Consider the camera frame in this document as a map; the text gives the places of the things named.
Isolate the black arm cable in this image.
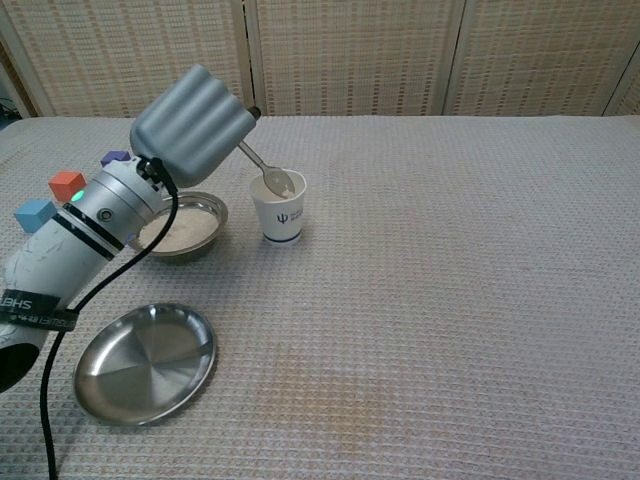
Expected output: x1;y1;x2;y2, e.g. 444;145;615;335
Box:
38;156;180;480

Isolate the light blue cube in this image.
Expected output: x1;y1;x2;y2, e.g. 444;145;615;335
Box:
13;198;56;234

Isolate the steel bowl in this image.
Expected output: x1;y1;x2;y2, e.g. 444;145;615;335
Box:
130;190;229;259

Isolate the metal spoon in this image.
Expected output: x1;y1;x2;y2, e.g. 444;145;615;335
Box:
237;140;294;197

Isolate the white paper cup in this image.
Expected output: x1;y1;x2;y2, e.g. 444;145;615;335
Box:
249;169;307;246

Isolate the steel plate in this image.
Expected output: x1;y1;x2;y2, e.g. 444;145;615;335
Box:
72;302;217;426

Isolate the white powder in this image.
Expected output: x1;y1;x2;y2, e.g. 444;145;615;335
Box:
139;207;221;251

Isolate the white woven tablecloth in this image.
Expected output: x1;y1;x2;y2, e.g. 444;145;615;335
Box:
0;115;640;480

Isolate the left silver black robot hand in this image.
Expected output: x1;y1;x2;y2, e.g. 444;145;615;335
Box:
129;63;261;190

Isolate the purple cube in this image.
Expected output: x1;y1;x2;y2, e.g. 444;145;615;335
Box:
99;149;132;169

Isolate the woven folding screen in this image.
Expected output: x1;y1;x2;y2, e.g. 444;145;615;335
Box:
0;0;640;121

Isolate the orange cube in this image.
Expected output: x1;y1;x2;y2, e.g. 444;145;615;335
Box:
48;170;84;203

